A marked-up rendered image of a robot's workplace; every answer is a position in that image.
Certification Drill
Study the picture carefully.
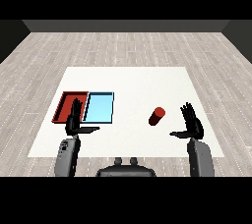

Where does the red shallow open box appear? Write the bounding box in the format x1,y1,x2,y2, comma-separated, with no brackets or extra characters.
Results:
51,90,90,125

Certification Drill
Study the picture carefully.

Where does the red can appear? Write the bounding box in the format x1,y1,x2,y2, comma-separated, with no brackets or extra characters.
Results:
148,106,166,127

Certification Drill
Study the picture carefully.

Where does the dark grey robot body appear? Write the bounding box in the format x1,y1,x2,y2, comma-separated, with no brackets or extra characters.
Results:
95,157,158,178

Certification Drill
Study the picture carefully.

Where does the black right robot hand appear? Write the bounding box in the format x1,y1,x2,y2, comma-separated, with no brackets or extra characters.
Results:
168,101,205,140

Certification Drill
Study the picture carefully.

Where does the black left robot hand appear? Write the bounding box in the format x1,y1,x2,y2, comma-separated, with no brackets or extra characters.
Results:
64,97,100,138

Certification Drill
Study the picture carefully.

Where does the light blue shallow open box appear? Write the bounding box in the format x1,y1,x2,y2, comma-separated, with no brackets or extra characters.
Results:
82,91,115,125

